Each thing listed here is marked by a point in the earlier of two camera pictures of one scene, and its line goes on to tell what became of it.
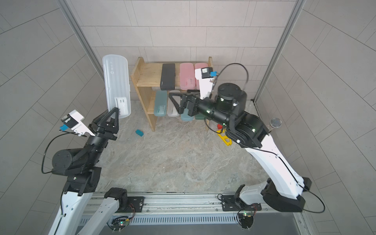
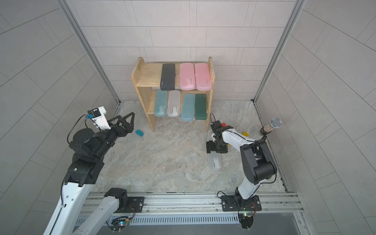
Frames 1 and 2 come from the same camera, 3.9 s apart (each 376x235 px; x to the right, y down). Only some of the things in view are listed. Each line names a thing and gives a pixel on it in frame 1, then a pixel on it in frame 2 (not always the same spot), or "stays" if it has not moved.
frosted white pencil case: (172, 110) stays
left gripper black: (105, 132) to (127, 129)
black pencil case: (168, 77) stays
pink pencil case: (187, 82) stays
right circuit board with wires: (245, 218) stays
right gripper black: (192, 97) to (209, 146)
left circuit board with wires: (118, 223) stays
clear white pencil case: (116, 75) to (215, 160)
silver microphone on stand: (275, 122) stays
